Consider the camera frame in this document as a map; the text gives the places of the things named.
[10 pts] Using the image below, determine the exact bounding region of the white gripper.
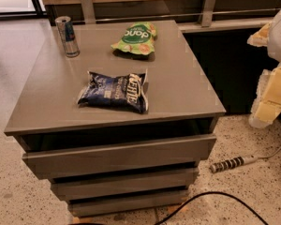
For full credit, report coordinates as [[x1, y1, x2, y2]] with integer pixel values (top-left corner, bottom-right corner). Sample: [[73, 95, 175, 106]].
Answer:
[[247, 10, 281, 128]]

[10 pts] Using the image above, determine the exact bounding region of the blue Kettle chip bag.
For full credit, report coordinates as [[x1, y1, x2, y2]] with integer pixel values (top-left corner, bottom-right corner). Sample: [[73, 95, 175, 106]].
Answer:
[[78, 71, 149, 113]]

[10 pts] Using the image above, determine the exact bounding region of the green chip bag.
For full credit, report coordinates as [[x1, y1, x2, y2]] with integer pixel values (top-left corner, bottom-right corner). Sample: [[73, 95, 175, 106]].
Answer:
[[111, 22, 157, 55]]

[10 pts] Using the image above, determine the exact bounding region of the grey top drawer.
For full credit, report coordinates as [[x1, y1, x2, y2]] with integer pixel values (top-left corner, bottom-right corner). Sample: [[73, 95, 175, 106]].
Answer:
[[22, 134, 216, 179]]

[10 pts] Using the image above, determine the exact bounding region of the grey drawer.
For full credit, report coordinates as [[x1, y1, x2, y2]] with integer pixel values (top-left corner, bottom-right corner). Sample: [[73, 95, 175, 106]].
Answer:
[[68, 189, 188, 217], [51, 168, 199, 201], [22, 134, 216, 179]]

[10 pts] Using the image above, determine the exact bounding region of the grey drawer cabinet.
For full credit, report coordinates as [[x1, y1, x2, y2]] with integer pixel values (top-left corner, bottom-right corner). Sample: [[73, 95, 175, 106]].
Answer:
[[5, 21, 225, 217]]

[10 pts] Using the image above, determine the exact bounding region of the grey bottom drawer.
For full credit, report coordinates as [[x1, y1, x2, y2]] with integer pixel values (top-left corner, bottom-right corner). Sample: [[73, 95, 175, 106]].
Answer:
[[68, 189, 188, 217]]

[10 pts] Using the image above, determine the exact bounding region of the silver blue energy drink can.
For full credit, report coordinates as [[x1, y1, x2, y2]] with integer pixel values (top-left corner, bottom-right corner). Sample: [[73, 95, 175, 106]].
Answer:
[[55, 16, 80, 57]]

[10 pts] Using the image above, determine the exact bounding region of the grey middle drawer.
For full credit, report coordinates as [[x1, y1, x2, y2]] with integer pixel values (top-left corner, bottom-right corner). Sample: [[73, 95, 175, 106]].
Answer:
[[51, 168, 199, 201]]

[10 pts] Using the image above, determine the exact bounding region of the right metal bracket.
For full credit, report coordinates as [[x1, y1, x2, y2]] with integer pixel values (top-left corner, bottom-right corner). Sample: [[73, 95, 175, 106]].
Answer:
[[200, 0, 216, 27]]

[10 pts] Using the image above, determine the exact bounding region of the metal bracket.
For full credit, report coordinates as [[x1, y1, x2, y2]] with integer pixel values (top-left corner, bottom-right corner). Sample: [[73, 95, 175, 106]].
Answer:
[[200, 0, 216, 27], [81, 0, 96, 24]]

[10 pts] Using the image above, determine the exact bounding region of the wooden wall counter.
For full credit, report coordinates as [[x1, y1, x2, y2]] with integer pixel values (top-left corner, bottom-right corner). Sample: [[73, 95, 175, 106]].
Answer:
[[42, 0, 281, 23]]

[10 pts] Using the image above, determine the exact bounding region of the black floor cable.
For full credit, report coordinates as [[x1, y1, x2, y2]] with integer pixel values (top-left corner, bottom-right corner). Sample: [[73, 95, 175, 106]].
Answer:
[[68, 190, 270, 225]]

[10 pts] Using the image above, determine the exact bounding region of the left metal bracket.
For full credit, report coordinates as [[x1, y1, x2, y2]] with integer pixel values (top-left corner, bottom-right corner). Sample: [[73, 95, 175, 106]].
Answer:
[[81, 0, 96, 24]]

